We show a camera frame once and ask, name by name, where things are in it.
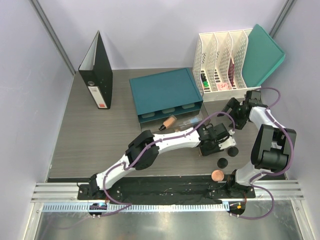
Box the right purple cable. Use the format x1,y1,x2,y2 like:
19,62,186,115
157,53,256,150
237,86,295,220

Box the dark red booklet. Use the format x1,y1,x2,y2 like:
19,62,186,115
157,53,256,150
227,57,236,88

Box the green black marker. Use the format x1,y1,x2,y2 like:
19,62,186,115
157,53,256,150
200,73,209,89

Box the black lever arch binder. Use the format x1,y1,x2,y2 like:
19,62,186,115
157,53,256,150
78,31,113,109

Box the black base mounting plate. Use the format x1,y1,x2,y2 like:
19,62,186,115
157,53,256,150
76,176,256,204

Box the white mesh file organizer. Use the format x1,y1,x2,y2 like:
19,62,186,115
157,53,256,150
192,28,257,102

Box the clear makeup remover bottle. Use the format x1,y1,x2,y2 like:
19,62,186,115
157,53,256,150
182,116,202,125

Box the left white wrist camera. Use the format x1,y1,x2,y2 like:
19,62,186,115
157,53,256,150
218,129,237,151

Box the pink sticky notes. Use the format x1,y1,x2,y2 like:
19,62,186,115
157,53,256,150
217,82,232,91

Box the beige foundation bottle black cap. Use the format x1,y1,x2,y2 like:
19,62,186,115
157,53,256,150
158,115,177,131

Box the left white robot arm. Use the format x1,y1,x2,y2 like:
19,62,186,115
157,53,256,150
89,123,235,200

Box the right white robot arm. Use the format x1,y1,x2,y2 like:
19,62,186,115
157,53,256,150
222,89,297,198

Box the white slotted cable duct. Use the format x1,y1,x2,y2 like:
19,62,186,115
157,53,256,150
42,202,230,214

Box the teal folder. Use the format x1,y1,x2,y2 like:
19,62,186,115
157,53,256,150
242,24,286,88

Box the teal makeup drawer organizer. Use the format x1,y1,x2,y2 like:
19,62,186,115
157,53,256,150
129,68,207,133

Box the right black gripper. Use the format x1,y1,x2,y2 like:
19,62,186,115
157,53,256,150
218,97,248,130

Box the orange round powder puff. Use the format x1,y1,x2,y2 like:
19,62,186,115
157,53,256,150
211,169,225,182

